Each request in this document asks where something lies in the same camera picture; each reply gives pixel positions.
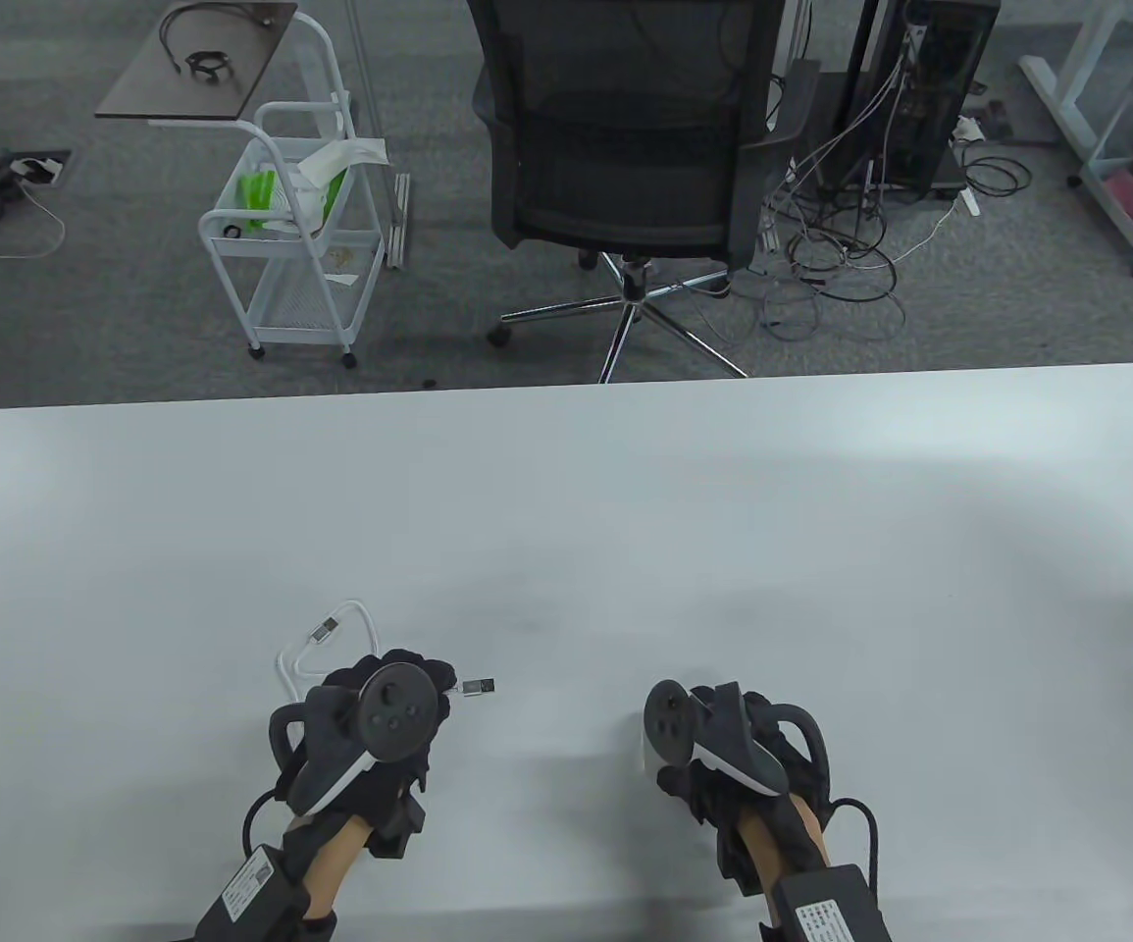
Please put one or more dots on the person's left hand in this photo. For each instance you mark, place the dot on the person's left hand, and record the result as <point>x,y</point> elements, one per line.
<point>434,680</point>

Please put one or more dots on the person's right hand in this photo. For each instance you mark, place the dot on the person's right hand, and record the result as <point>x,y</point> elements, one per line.
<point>703,800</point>

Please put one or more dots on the person's left forearm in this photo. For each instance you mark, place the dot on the person's left forearm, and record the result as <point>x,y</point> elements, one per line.
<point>335,863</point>

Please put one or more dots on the person's right forearm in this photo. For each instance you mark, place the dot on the person's right forearm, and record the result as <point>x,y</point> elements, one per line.
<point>772,834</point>

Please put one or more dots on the dark grey left hand controller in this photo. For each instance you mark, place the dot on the dark grey left hand controller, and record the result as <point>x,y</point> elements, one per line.
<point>394,708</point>

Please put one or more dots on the dark grey hand controller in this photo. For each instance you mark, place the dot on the dark grey hand controller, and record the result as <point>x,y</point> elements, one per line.
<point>394,708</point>
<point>669,721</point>

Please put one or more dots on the dark grey right hand controller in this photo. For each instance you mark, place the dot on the dark grey right hand controller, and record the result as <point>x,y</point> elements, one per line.
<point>669,721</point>

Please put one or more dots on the black right wrist sensor box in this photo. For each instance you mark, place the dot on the black right wrist sensor box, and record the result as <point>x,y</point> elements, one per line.
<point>836,908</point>

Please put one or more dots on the black wrist sensor box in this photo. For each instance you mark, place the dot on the black wrist sensor box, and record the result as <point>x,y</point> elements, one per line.
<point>836,908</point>
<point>257,893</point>

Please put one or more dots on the black left wrist sensor box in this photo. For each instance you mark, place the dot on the black left wrist sensor box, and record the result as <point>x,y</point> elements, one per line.
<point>257,893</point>

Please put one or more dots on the white metal utility cart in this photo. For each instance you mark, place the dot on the white metal utility cart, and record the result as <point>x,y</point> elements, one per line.
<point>291,294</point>

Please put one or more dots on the green plastic packet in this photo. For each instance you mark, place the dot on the green plastic packet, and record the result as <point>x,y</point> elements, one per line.
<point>257,196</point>

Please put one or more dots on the white and green tissue pack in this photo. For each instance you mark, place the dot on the white and green tissue pack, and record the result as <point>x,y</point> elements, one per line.
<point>326,167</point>

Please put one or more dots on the black mesh office chair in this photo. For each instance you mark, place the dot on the black mesh office chair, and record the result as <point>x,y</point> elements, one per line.
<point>625,128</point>

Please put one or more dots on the brown board cart top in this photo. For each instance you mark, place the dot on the brown board cart top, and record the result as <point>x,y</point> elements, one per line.
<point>203,93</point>

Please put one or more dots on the floor socket box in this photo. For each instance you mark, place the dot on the floor socket box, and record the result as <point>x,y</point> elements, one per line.
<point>41,169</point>

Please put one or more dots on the black computer tower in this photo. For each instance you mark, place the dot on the black computer tower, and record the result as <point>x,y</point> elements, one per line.
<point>929,88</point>

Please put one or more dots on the white desk frame leg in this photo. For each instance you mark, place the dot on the white desk frame leg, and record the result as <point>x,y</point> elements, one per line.
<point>1052,88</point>

